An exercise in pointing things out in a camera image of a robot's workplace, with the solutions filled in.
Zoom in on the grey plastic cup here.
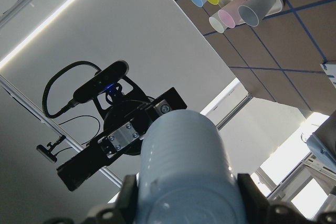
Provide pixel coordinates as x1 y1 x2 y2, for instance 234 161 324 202
238 0 276 27

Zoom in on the pale green plastic cup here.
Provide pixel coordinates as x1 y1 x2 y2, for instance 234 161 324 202
208 12 227 34

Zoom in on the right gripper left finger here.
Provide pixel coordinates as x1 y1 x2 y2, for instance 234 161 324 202
115 175 139 223

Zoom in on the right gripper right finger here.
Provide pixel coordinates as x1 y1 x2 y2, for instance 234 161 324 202
237 174 270 223

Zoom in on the pink plastic cup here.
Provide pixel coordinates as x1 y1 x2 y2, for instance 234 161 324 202
218 0 247 28

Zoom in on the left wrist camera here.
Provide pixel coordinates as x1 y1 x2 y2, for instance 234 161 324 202
73 60 129 104

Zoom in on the overhead camera on rail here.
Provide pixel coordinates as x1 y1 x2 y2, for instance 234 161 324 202
36 135 66 163

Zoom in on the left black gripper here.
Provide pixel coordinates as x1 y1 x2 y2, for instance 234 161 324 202
57 77 187 191

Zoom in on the light blue plastic cup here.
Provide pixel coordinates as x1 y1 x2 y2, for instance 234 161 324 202
135 110 247 223

